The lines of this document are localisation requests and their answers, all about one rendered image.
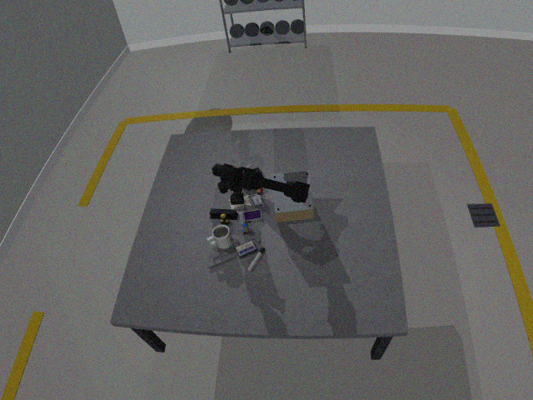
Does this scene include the grey mug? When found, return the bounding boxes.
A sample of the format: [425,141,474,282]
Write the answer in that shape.
[207,225,232,249]

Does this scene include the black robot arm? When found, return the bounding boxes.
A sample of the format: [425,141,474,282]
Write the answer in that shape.
[212,163,310,203]

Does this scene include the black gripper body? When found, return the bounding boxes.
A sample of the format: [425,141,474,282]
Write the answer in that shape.
[229,174,244,205]

